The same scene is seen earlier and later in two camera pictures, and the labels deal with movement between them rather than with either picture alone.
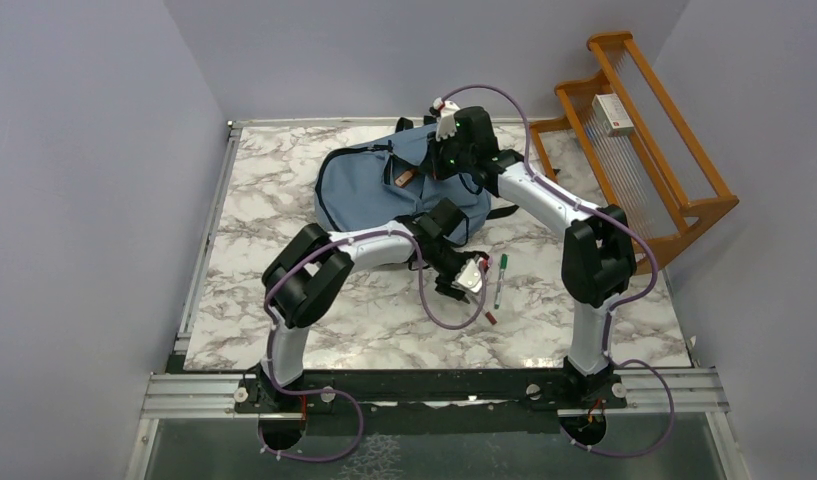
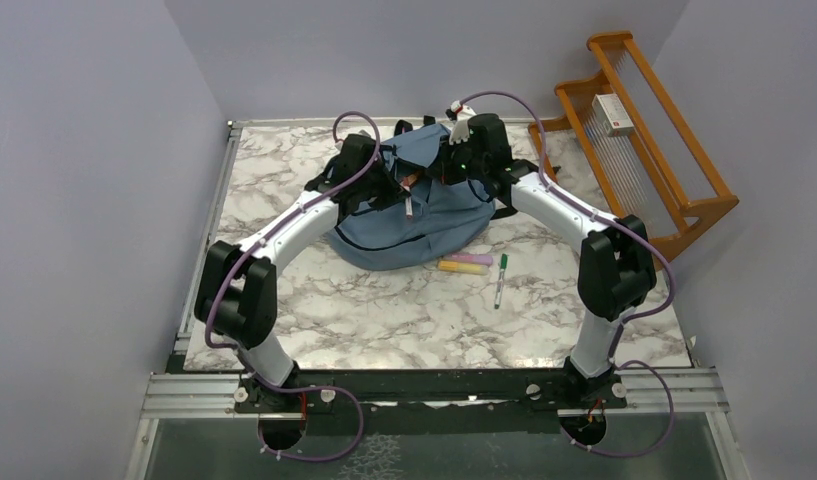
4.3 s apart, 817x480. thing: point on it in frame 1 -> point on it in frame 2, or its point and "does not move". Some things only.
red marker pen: (488, 314) -> (409, 206)
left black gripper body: (445, 260) -> (378, 187)
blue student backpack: (381, 180) does not move
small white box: (612, 114) does not move
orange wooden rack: (624, 143) does not move
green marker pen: (502, 268) does not move
